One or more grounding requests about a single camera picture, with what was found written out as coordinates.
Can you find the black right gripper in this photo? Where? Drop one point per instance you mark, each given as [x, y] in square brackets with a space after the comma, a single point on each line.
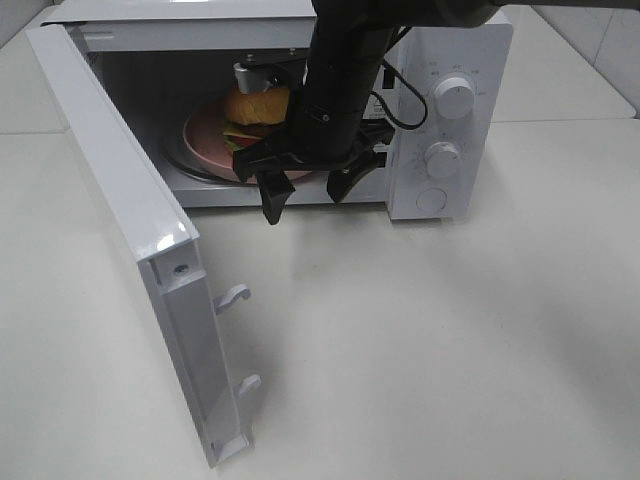
[312, 139]

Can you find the burger with lettuce and cheese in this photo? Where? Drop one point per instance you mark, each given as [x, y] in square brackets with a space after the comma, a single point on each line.
[250, 117]

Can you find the pink round plate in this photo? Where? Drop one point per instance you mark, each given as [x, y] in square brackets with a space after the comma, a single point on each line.
[213, 139]

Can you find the round white door button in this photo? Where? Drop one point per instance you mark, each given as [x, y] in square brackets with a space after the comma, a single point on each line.
[431, 201]

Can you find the white timer knob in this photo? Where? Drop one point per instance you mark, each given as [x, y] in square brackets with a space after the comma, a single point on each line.
[442, 159]

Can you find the white microwave door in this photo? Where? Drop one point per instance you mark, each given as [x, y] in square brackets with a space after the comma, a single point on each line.
[159, 240]

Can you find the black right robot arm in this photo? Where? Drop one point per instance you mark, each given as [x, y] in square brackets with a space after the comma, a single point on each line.
[360, 45]

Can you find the white microwave oven body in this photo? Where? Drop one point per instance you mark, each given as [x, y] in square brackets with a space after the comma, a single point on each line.
[141, 85]

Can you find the upper white power knob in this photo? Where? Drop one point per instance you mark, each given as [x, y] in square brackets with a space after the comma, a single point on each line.
[454, 97]

